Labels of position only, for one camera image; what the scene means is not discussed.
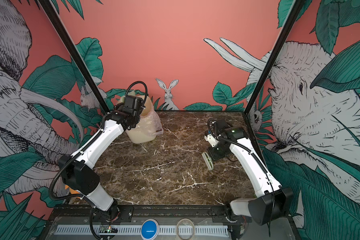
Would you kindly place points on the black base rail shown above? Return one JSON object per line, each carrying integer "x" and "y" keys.
{"x": 218, "y": 213}

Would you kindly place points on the black left frame post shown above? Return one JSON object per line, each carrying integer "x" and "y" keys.
{"x": 54, "y": 18}

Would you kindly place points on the cream trash bin with bag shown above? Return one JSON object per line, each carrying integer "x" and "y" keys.
{"x": 148, "y": 127}

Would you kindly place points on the black frame post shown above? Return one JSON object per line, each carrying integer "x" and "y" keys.
{"x": 54, "y": 18}
{"x": 290, "y": 21}

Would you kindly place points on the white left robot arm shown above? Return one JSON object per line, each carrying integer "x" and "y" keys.
{"x": 77, "y": 169}

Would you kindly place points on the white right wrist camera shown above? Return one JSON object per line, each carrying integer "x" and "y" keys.
{"x": 211, "y": 140}

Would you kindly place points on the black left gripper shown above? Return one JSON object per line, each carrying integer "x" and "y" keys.
{"x": 117, "y": 108}

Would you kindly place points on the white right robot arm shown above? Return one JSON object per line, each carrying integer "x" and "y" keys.
{"x": 272, "y": 201}

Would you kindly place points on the black right frame post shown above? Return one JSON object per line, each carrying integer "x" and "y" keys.
{"x": 290, "y": 21}

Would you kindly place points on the small circuit board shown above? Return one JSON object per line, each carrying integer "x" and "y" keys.
{"x": 111, "y": 229}

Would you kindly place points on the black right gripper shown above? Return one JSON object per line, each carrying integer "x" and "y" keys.
{"x": 214, "y": 156}

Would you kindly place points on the pale green hand brush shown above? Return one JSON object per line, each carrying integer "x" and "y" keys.
{"x": 208, "y": 160}

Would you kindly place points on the orange duck toy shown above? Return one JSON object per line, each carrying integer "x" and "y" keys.
{"x": 73, "y": 192}

